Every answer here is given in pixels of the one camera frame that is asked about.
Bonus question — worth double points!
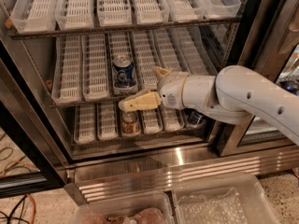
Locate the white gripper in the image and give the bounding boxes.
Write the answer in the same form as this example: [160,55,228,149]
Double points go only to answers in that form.
[119,66,189,112]

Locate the blue pepsi can shelf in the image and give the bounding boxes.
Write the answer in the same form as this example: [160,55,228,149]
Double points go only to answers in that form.
[112,54,135,88]

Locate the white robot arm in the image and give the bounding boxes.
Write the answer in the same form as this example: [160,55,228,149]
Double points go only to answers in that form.
[119,65,299,145]

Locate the orange soda can front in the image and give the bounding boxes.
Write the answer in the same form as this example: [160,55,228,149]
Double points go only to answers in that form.
[121,112,138,134]

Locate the blue can bottom shelf front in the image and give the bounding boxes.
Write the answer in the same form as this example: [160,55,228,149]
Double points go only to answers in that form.
[187,110,206,126]

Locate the steel fridge cabinet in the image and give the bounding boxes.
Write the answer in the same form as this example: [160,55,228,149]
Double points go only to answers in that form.
[0,0,298,204]

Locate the open fridge door left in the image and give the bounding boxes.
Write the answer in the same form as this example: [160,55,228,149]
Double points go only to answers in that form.
[0,40,68,200]

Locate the glass fridge door right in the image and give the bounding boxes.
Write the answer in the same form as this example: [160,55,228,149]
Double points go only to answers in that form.
[218,0,299,156]

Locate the clear plastic bin right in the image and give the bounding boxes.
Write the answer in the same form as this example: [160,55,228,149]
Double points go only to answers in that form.
[172,173,279,224]

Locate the clear plastic bin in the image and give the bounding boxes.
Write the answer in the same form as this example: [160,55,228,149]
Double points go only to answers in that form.
[172,173,279,224]
[69,192,175,224]

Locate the clear plastic bin left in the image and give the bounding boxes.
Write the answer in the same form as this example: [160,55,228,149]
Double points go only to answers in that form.
[69,192,175,224]

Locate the pink items in bin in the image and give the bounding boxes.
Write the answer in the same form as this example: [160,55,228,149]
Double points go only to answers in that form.
[78,208,166,224]

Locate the blue cans behind glass door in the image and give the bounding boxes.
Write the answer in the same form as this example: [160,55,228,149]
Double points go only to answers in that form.
[279,79,299,96]

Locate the orange cable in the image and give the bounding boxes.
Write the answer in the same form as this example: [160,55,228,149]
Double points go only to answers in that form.
[0,161,36,224]

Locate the black cable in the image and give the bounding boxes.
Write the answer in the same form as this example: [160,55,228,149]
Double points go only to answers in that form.
[0,195,29,224]

